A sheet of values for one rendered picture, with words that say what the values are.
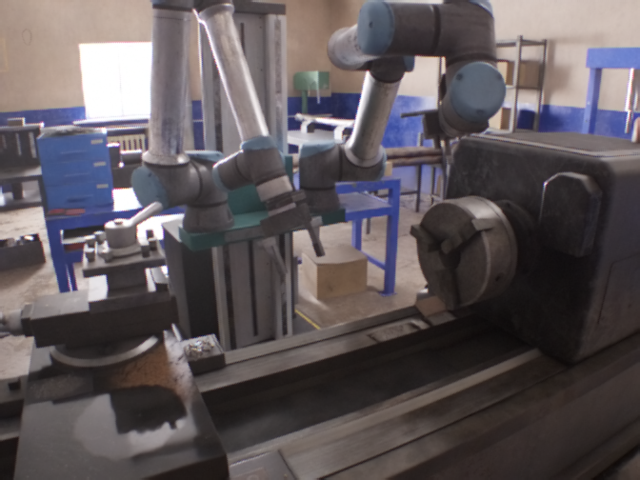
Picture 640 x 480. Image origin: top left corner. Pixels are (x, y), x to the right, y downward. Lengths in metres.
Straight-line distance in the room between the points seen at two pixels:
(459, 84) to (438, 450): 0.65
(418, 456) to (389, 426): 0.09
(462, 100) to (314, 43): 8.00
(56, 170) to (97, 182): 0.22
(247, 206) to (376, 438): 1.17
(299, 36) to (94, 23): 3.39
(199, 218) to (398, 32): 1.05
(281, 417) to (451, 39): 0.88
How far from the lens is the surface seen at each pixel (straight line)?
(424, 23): 0.81
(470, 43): 0.82
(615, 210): 1.11
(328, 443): 0.91
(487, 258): 1.01
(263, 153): 1.19
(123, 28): 7.87
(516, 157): 1.19
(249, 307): 2.10
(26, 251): 4.61
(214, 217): 1.62
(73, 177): 2.69
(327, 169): 1.80
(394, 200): 3.17
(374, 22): 0.79
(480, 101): 0.79
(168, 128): 1.45
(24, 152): 4.91
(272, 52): 1.89
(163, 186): 1.46
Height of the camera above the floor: 1.46
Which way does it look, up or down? 19 degrees down
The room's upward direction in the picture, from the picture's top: straight up
